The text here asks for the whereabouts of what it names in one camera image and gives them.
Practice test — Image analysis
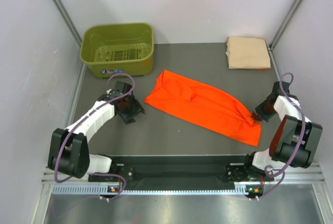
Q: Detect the orange t shirt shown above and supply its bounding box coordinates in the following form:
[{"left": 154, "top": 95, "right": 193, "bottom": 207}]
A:
[{"left": 145, "top": 70, "right": 261, "bottom": 147}]

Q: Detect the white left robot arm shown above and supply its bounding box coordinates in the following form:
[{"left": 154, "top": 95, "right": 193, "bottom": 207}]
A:
[{"left": 47, "top": 81, "right": 145, "bottom": 181}]

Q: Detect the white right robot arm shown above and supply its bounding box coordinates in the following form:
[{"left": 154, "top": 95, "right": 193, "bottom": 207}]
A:
[{"left": 242, "top": 82, "right": 323, "bottom": 180}]

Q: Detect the green plastic basket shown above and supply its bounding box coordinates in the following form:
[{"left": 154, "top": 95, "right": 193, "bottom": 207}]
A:
[{"left": 80, "top": 23, "right": 154, "bottom": 78}]

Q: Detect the folded beige t shirt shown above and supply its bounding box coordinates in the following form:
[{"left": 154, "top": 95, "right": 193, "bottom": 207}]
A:
[{"left": 226, "top": 36, "right": 271, "bottom": 70}]

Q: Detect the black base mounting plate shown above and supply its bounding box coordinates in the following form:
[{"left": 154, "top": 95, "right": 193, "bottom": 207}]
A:
[{"left": 88, "top": 163, "right": 275, "bottom": 185}]

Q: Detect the white slotted cable duct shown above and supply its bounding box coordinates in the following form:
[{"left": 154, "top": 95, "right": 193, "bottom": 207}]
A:
[{"left": 52, "top": 185, "right": 261, "bottom": 195}]

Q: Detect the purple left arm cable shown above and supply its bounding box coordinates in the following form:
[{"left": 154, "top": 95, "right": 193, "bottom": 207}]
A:
[{"left": 53, "top": 73, "right": 136, "bottom": 201}]

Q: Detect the right aluminium corner post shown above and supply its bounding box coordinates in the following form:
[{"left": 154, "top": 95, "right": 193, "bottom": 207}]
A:
[{"left": 269, "top": 0, "right": 304, "bottom": 50}]

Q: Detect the aluminium corner post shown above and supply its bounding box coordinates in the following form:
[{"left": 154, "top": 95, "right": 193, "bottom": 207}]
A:
[
  {"left": 52, "top": 0, "right": 82, "bottom": 46},
  {"left": 269, "top": 0, "right": 304, "bottom": 50}
]

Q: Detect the left aluminium corner post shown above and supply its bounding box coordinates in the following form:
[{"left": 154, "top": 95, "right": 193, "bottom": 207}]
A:
[{"left": 52, "top": 0, "right": 82, "bottom": 46}]

